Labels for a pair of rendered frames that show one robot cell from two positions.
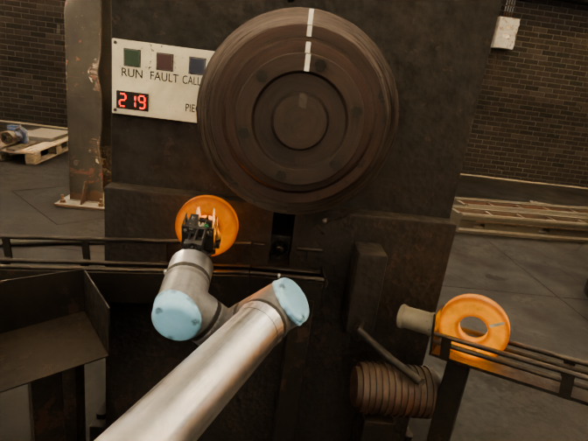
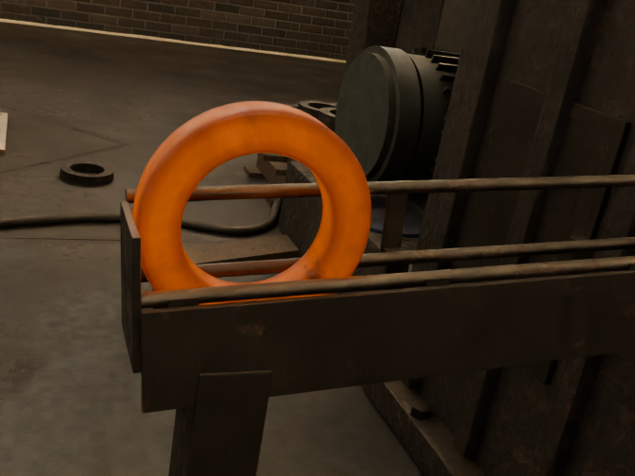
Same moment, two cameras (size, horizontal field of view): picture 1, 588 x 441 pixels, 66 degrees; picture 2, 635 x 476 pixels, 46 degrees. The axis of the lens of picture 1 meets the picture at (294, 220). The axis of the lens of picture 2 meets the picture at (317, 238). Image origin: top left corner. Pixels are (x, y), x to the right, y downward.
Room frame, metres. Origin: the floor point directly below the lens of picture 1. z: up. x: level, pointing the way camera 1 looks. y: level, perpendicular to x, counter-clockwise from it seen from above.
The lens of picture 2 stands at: (0.50, 1.24, 0.87)
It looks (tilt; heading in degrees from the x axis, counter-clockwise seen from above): 20 degrees down; 341
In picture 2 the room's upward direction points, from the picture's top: 10 degrees clockwise
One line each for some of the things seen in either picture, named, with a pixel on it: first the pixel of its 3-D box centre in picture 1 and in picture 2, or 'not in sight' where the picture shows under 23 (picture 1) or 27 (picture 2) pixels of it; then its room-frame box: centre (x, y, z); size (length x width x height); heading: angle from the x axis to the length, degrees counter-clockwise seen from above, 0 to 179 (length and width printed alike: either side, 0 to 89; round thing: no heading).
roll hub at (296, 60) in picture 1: (299, 121); not in sight; (1.01, 0.02, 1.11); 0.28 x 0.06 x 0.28; 94
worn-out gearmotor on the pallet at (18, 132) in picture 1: (19, 134); not in sight; (4.80, 3.04, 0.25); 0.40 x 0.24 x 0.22; 4
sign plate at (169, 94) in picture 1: (164, 82); not in sight; (1.19, 0.37, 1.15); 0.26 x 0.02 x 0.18; 94
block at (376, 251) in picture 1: (362, 287); not in sight; (1.14, -0.21, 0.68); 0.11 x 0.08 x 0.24; 4
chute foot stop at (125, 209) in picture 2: not in sight; (130, 285); (1.02, 1.20, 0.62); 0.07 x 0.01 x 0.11; 4
